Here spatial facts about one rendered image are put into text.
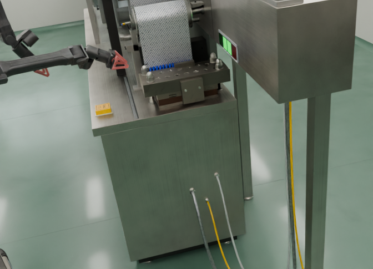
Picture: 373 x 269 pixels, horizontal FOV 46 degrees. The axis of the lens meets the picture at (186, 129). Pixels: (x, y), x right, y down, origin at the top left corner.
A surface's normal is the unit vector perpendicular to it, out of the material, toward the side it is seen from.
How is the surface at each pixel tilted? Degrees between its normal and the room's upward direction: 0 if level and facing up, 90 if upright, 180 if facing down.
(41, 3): 90
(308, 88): 90
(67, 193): 0
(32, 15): 90
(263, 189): 0
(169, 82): 90
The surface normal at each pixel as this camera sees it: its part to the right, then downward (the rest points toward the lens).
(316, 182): 0.22, 0.44
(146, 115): -0.11, -0.87
